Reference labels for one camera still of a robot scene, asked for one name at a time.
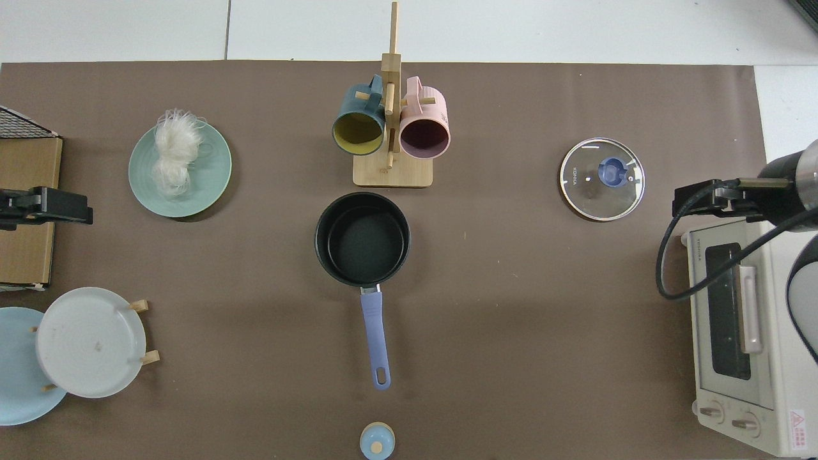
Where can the light blue plate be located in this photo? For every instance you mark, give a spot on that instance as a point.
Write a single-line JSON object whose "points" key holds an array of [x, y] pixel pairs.
{"points": [[16, 370]]}

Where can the small blue round thing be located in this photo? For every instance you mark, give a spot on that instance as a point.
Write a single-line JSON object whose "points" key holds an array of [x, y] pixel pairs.
{"points": [[377, 444]]}

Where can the glass lid with blue knob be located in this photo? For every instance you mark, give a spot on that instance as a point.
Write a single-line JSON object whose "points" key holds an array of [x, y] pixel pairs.
{"points": [[588, 191]]}

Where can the brown table cloth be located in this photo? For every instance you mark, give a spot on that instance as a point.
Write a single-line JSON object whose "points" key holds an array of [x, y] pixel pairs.
{"points": [[511, 319]]}

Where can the dark grey ribbed object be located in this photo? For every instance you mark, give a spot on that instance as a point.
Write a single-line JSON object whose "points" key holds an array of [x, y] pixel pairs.
{"points": [[808, 9]]}

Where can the pink mug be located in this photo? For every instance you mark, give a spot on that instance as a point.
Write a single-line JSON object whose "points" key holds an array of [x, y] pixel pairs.
{"points": [[429, 105]]}

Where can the wooden cup stand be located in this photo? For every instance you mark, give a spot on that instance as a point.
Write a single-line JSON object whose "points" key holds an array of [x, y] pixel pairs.
{"points": [[393, 176]]}

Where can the white plate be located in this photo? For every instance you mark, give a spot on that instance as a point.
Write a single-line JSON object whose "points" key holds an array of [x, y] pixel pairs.
{"points": [[89, 345]]}

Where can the wooden plate rack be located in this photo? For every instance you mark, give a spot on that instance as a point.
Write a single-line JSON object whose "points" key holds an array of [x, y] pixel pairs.
{"points": [[151, 358]]}

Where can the white vermicelli bundle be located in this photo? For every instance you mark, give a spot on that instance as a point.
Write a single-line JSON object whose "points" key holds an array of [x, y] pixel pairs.
{"points": [[172, 153]]}

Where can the teal green plate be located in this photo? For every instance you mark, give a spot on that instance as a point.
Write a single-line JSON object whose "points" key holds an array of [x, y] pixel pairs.
{"points": [[211, 179]]}

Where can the pale toaster oven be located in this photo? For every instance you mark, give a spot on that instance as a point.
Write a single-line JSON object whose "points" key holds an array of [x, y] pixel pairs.
{"points": [[776, 358]]}

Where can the dark teal mug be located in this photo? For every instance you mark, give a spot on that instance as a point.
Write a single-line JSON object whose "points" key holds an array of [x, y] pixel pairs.
{"points": [[358, 105]]}

